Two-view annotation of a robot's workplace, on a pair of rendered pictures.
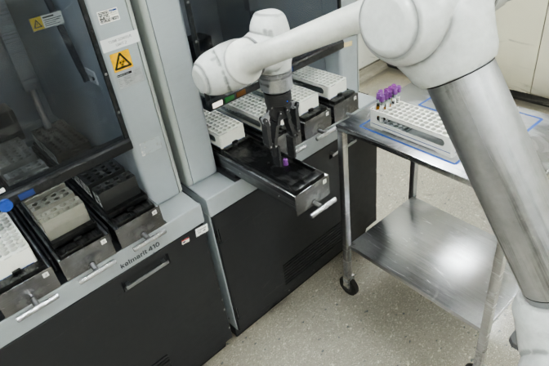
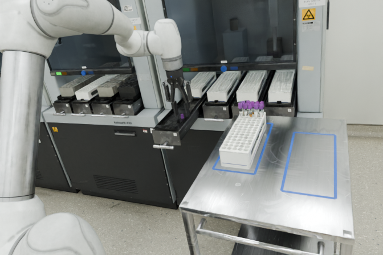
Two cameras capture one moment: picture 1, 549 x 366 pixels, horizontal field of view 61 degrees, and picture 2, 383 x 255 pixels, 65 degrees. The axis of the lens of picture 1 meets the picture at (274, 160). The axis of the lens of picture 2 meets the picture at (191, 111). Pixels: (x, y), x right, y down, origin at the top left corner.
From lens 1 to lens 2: 1.36 m
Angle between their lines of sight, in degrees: 55
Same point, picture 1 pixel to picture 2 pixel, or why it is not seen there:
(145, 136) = (141, 71)
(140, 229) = (123, 110)
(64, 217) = (104, 89)
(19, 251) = (84, 92)
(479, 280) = not seen: outside the picture
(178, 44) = not seen: hidden behind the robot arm
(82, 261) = (99, 109)
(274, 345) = not seen: hidden behind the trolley
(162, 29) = (153, 20)
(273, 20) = (157, 25)
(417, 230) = (292, 242)
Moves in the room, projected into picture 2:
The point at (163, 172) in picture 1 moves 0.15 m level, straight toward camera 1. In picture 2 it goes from (150, 93) to (129, 103)
